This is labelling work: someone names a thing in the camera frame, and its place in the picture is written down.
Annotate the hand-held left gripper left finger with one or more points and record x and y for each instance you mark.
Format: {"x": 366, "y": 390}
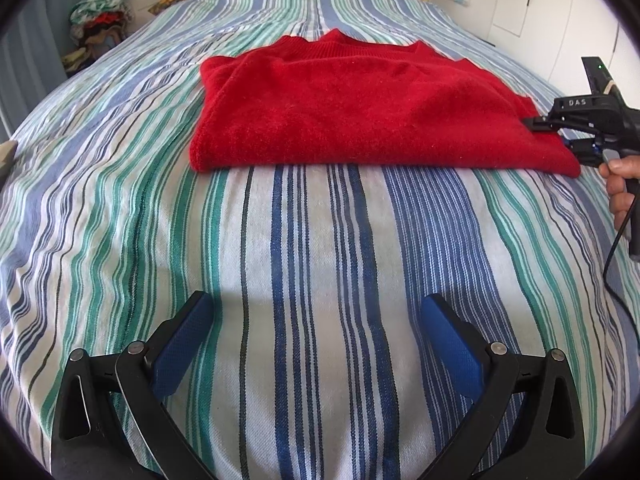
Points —
{"x": 182, "y": 345}

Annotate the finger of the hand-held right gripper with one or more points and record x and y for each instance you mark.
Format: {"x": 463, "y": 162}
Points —
{"x": 585, "y": 152}
{"x": 545, "y": 123}

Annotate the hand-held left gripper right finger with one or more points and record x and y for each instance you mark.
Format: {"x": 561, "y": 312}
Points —
{"x": 450, "y": 345}

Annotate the red sweater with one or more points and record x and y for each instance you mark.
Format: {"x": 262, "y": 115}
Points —
{"x": 380, "y": 115}

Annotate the pile of colourful clothes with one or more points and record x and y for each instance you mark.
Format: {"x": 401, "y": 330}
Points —
{"x": 100, "y": 25}

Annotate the person's right hand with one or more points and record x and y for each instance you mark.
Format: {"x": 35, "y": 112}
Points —
{"x": 622, "y": 185}

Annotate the white wardrobe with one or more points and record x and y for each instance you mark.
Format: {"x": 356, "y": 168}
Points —
{"x": 560, "y": 5}

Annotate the striped bedspread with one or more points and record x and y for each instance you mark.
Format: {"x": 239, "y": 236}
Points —
{"x": 300, "y": 270}

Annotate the blue curtain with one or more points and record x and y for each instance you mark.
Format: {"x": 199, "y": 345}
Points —
{"x": 30, "y": 45}

